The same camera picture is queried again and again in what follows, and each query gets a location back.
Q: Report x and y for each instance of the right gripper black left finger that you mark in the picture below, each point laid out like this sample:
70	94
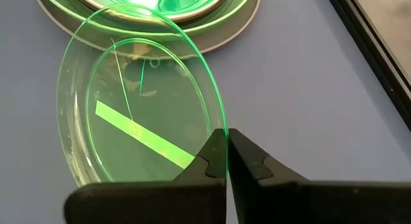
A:
160	201

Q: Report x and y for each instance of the grey plastic plate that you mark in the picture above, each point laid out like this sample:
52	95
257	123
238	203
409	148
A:
231	33

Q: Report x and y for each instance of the black table edge frame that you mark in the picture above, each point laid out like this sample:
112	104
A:
369	44

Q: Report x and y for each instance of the opaque green plastic plate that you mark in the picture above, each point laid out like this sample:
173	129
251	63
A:
239	5

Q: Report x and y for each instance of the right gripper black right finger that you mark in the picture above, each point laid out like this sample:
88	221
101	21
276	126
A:
305	201

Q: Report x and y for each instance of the cracked clear green plastic plate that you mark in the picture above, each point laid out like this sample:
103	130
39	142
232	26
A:
106	76

